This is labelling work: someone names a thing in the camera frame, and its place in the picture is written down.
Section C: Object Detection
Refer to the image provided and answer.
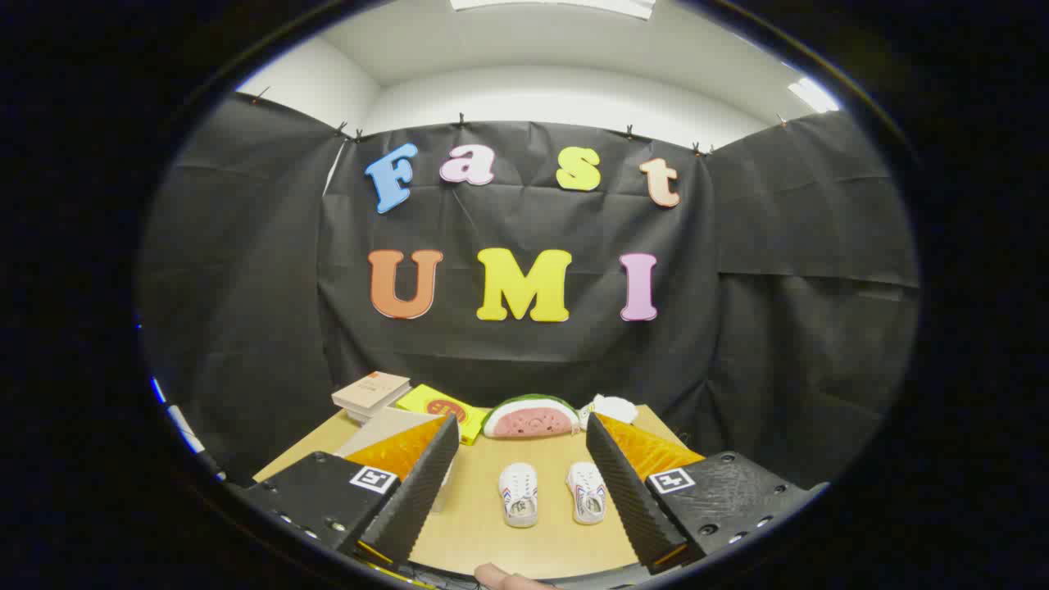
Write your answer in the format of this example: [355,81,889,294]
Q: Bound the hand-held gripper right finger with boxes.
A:
[585,412,830,576]

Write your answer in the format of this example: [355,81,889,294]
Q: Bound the ceiling light panel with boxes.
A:
[449,0,656,20]
[788,77,842,114]

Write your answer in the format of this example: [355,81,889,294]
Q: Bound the watermelon slice plush toy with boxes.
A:
[482,394,583,439]

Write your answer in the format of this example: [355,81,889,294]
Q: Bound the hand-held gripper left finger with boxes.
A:
[236,414,461,574]

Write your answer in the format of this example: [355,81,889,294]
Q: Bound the white plush toy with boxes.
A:
[579,394,638,429]

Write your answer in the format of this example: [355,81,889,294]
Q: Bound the beige fabric storage box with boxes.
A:
[334,407,456,514]

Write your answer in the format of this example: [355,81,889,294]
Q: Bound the beige book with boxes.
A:
[332,371,412,424]

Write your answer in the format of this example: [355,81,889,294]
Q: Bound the yellow book with red circle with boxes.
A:
[395,383,491,446]

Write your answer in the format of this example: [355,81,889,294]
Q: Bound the white canvas shoe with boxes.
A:
[499,462,540,529]
[566,461,608,526]

